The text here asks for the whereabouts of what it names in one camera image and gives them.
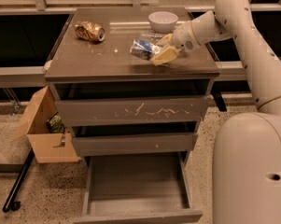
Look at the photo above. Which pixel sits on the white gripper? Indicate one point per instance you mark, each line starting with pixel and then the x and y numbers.
pixel 183 36

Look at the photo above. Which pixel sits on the cardboard box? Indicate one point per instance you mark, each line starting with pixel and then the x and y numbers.
pixel 48 147

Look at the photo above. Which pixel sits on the grey middle drawer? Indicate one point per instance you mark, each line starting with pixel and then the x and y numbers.
pixel 134 144

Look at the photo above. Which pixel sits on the grey drawer cabinet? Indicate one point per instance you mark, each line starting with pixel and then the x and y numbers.
pixel 83 70

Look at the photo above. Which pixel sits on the crushed blue silver redbull can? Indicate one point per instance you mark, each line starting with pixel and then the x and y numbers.
pixel 144 49

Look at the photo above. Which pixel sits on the grey top drawer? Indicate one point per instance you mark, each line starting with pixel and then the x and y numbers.
pixel 131 111

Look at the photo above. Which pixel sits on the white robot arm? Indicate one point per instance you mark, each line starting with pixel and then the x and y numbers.
pixel 246 169

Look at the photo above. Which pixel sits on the grey open bottom drawer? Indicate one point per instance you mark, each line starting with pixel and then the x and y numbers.
pixel 138 189

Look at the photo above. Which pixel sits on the crushed gold can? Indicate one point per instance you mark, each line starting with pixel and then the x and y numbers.
pixel 90 31

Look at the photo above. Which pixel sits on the green snack bag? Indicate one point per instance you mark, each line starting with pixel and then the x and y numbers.
pixel 55 124

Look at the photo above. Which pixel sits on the black floor rail leg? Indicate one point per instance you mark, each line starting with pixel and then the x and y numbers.
pixel 11 204

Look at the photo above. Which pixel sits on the white bowl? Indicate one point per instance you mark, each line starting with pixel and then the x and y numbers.
pixel 162 22

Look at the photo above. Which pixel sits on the clear plastic water bottle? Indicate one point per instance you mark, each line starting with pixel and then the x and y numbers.
pixel 151 36

